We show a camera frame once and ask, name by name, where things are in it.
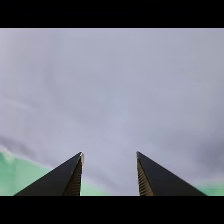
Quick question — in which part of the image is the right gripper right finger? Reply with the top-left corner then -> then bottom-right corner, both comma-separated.
136,151 -> 208,197

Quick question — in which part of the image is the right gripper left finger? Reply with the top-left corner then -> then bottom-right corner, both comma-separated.
13,151 -> 85,197

